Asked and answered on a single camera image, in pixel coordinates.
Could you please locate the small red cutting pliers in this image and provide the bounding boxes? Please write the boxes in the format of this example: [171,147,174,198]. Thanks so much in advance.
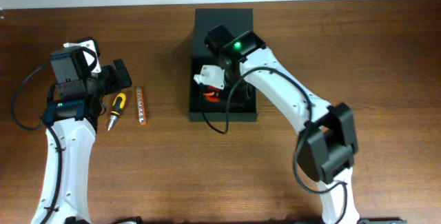
[203,85,221,103]

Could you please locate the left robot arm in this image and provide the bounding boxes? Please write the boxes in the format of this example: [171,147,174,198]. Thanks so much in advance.
[32,44,132,223]

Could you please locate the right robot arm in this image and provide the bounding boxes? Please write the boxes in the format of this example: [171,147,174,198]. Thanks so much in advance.
[194,25,360,223]

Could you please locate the yellow black screwdriver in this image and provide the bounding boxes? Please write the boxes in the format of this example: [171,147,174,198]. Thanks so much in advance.
[107,92,127,131]

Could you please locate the orange bit holder strip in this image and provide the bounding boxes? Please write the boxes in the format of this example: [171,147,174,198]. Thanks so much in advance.
[136,87,147,125]

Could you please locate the black open box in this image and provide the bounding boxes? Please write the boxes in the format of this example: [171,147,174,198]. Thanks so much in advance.
[188,8,260,123]

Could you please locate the right black cable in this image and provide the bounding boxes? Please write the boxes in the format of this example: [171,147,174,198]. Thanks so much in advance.
[198,65,349,224]

